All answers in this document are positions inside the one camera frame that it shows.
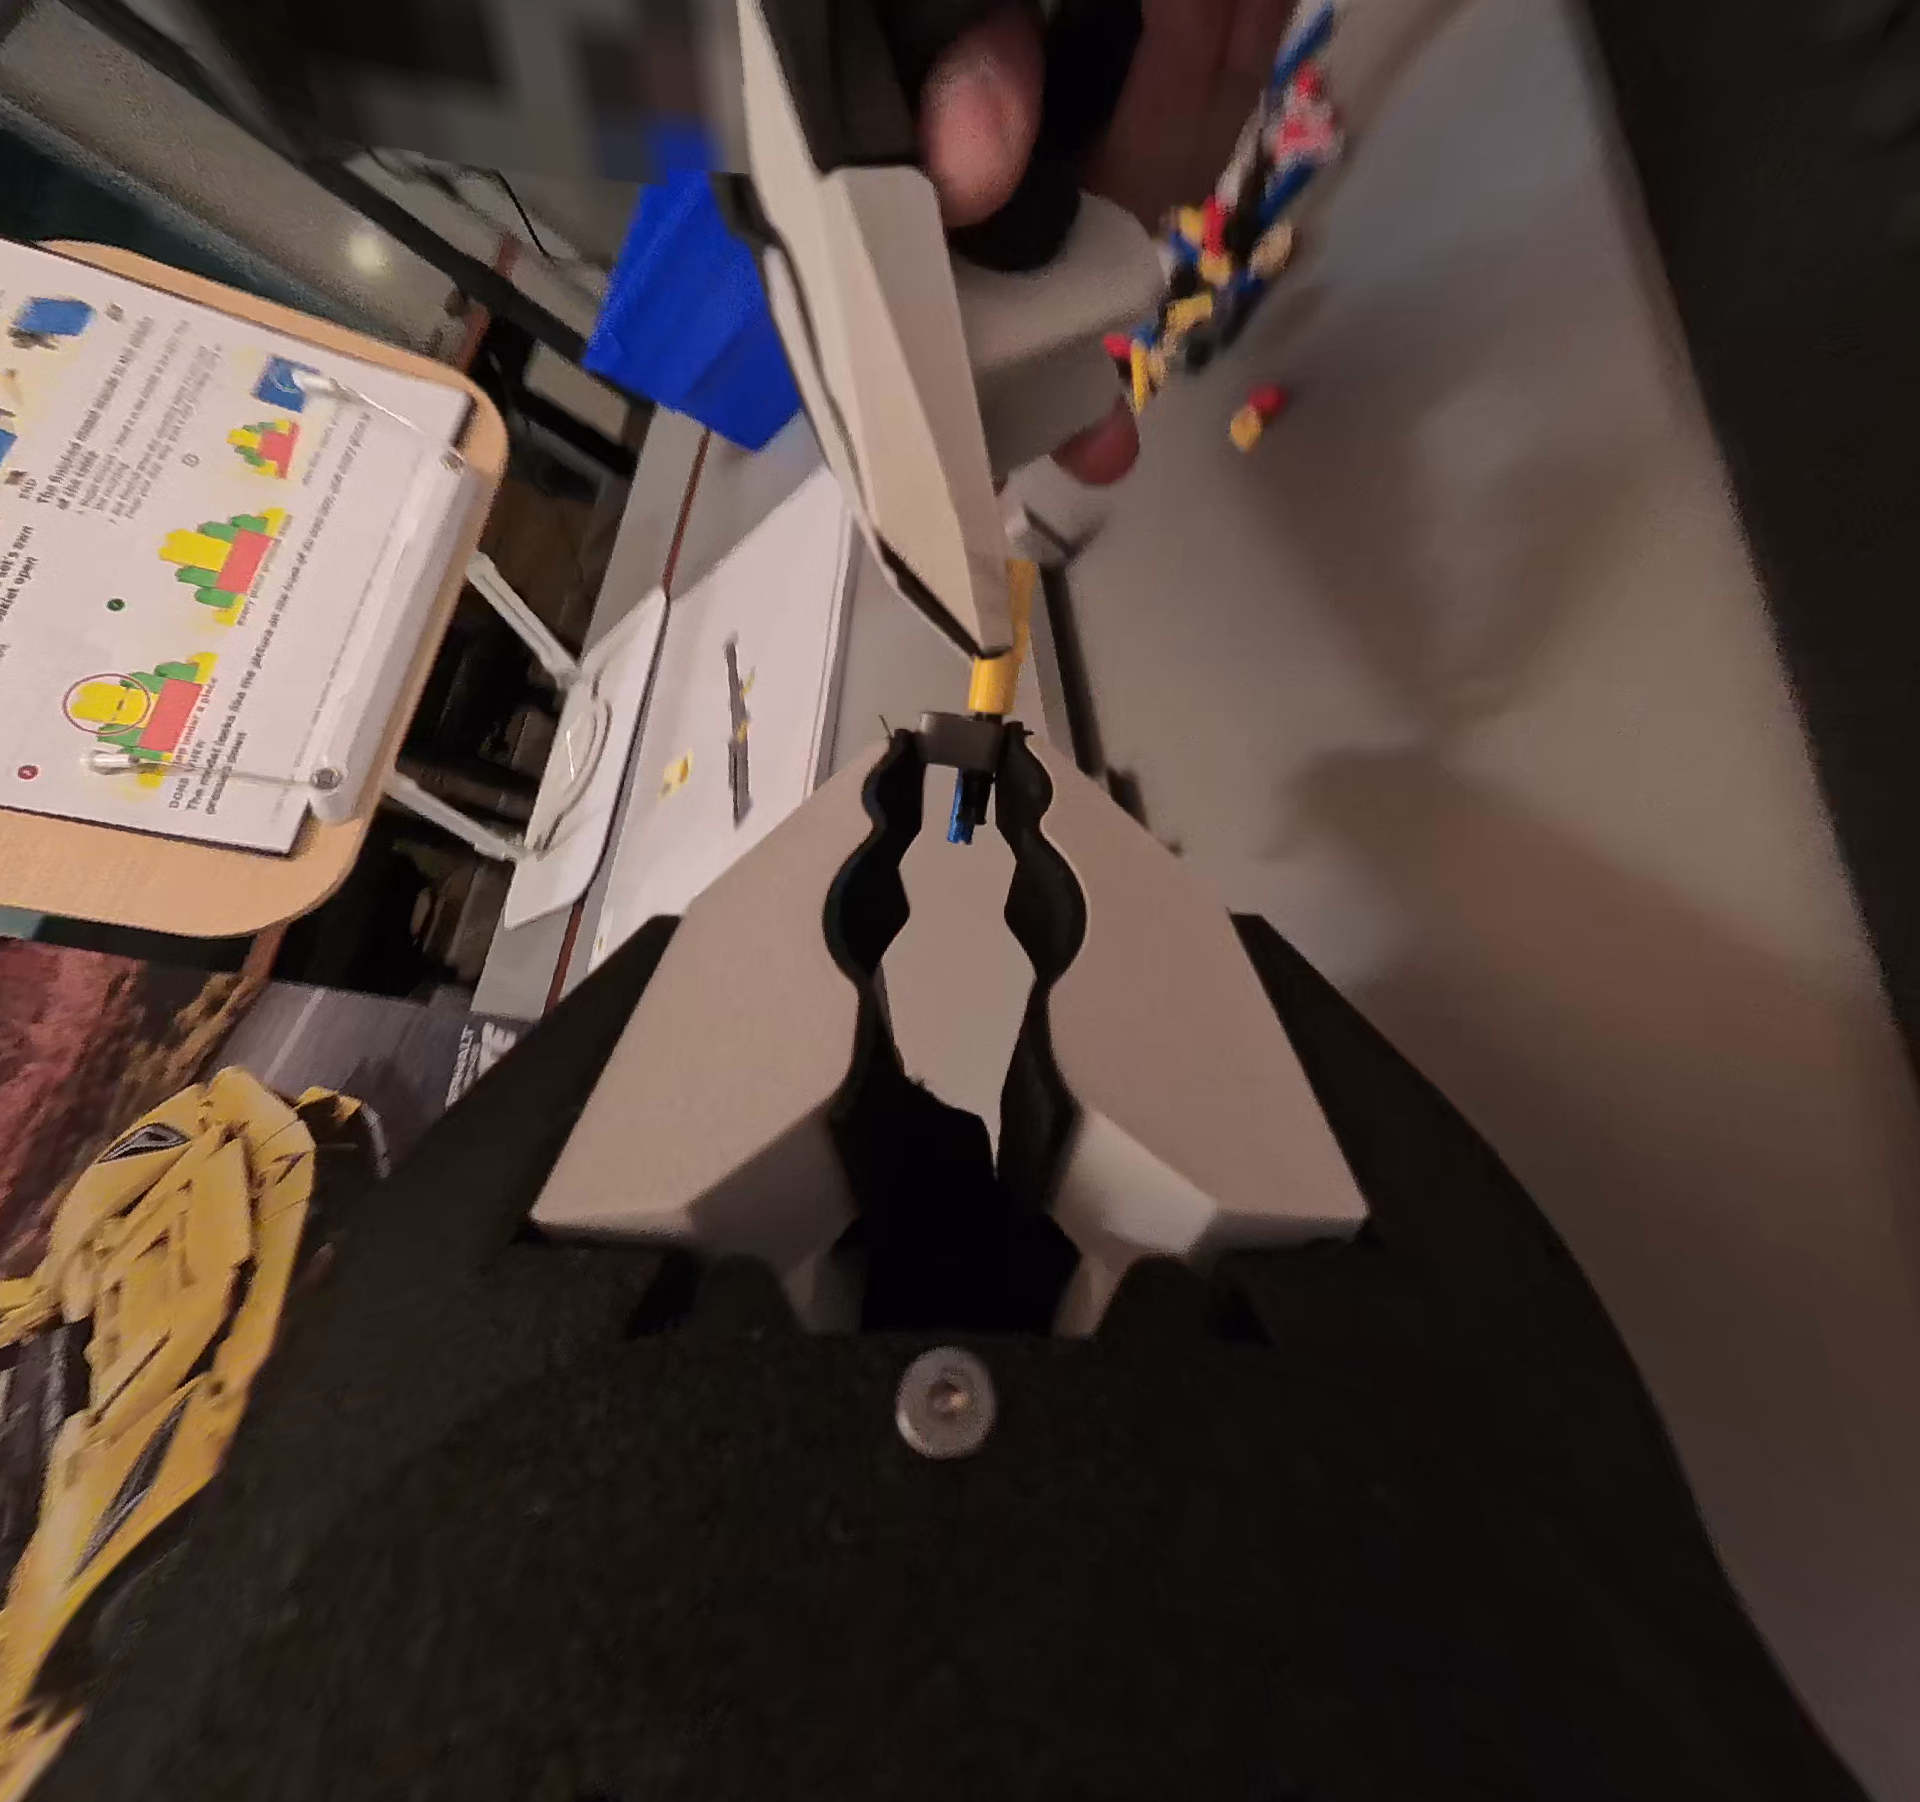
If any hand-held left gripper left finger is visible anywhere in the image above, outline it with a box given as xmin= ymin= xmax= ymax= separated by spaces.
xmin=527 ymin=738 xmax=999 ymax=1335

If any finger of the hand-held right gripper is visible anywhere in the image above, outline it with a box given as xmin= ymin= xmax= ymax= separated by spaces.
xmin=717 ymin=0 xmax=1009 ymax=662

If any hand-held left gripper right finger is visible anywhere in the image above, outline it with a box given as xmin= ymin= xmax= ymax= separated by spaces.
xmin=993 ymin=730 xmax=1368 ymax=1335

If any yellow lego connector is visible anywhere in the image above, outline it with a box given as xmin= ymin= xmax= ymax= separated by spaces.
xmin=965 ymin=556 xmax=1040 ymax=723

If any long grey lego beam assembly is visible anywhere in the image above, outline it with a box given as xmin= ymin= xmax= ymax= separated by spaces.
xmin=1034 ymin=556 xmax=1153 ymax=843

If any pile of small colourful lego pieces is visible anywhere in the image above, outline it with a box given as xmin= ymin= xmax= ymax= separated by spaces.
xmin=1098 ymin=0 xmax=1354 ymax=457

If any lego set box with yellow car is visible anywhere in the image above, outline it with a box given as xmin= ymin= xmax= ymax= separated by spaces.
xmin=0 ymin=932 xmax=522 ymax=1802

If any blue plastic bin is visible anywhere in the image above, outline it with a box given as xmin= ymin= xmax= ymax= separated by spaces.
xmin=580 ymin=167 xmax=806 ymax=452

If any open instruction booklet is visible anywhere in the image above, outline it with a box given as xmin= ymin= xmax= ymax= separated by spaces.
xmin=578 ymin=472 xmax=860 ymax=967

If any wooden document board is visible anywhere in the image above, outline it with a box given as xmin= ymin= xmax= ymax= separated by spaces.
xmin=0 ymin=236 xmax=510 ymax=944

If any printed instruction sheet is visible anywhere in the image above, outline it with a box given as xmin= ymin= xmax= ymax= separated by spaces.
xmin=0 ymin=241 xmax=479 ymax=862

